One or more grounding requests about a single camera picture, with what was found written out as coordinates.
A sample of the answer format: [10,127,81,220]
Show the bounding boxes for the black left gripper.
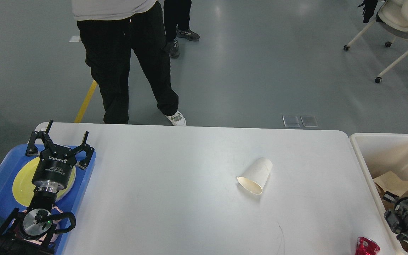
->
[25,119,95,192]

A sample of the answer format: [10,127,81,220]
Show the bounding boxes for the yellow plastic plate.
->
[12,157,76,207]

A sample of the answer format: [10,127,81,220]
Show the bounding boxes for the pink HOME mug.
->
[19,206,63,245]

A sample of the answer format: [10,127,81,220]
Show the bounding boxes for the brown paper in bin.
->
[373,171,408,197]

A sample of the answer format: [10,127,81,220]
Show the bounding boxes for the beige plastic bin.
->
[350,133,408,255]

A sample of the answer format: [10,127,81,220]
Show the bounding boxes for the red crumpled wrapper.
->
[355,236,380,255]

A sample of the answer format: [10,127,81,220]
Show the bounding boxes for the blue plastic tray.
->
[0,144,97,255]

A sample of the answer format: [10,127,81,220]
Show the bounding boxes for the person in grey shirt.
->
[71,0,186,126]

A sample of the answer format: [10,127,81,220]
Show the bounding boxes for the white paper cup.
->
[236,158,273,195]

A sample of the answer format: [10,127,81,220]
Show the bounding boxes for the white office chair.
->
[343,0,408,83]

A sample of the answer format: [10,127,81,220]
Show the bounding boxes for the person in black trousers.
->
[163,0,200,59]

